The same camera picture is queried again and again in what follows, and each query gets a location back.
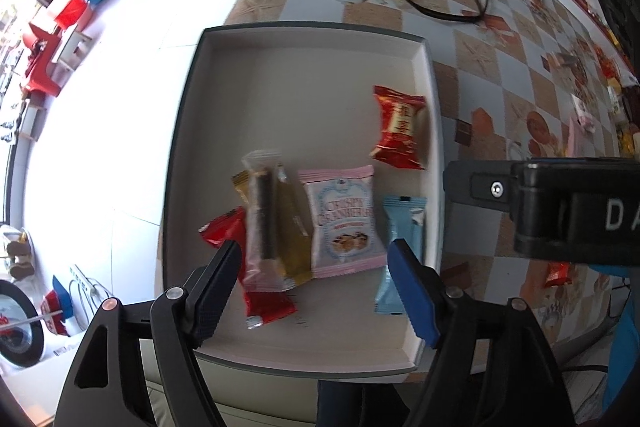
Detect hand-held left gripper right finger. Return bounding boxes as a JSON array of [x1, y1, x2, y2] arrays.
[[387, 238, 576, 427]]

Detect clear pink packet dark stick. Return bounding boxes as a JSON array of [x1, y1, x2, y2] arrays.
[[241, 150, 286, 293]]

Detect red plastic stool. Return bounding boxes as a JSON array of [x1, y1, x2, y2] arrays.
[[20, 22, 63, 96]]

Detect pale leather seat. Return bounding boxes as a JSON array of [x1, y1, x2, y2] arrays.
[[140, 339, 321, 427]]

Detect white power strip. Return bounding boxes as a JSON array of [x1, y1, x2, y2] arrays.
[[67, 263, 101, 308]]

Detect plain red snack packet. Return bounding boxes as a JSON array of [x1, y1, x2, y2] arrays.
[[199, 206, 297, 330]]

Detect small white stool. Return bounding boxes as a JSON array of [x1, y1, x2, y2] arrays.
[[50, 27, 93, 70]]

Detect person's dark trousers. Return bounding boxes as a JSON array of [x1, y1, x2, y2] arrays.
[[316, 379, 436, 427]]

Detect red packet with gold print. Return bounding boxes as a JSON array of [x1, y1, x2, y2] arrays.
[[369, 85, 430, 171]]

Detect small red packet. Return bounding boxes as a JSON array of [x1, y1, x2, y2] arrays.
[[544, 263, 573, 289]]

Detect red white blue toy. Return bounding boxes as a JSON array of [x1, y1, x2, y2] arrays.
[[39, 276, 75, 337]]

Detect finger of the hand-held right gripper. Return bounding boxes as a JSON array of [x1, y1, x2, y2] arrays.
[[442, 159, 523, 208]]

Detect pair of slippers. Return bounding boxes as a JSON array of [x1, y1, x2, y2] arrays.
[[0, 229, 33, 280]]

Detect pink white snack packet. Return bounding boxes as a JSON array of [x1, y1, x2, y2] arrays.
[[298, 165, 388, 279]]

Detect light blue snack packet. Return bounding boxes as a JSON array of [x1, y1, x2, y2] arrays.
[[374, 196, 428, 317]]

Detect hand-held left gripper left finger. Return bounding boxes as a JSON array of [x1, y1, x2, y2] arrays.
[[52, 238, 243, 427]]

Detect person's blue clothing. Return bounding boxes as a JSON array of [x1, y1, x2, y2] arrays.
[[602, 262, 640, 413]]

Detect pale pink packet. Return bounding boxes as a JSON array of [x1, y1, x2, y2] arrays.
[[567, 94, 598, 158]]

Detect small wooden stool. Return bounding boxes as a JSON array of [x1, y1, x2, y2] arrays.
[[15, 104, 48, 142]]

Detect red basin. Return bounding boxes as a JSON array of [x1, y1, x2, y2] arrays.
[[52, 0, 96, 30]]

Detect white shallow box dark rim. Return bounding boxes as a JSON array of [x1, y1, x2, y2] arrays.
[[160, 22, 446, 378]]

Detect black white round appliance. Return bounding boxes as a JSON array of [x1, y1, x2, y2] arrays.
[[0, 279, 47, 368]]

